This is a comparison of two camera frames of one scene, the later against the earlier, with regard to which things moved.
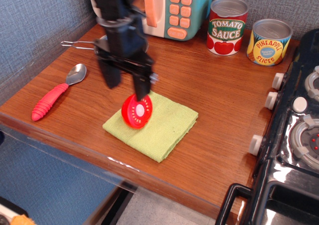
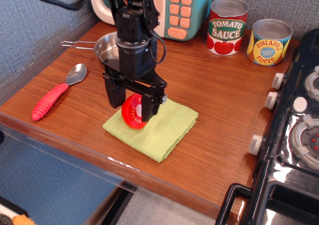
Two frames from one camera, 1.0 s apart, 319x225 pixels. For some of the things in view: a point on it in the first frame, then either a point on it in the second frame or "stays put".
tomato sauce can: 227,23 stays put
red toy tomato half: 136,114 stays put
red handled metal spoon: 76,73 stays put
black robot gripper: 124,50 to 134,70
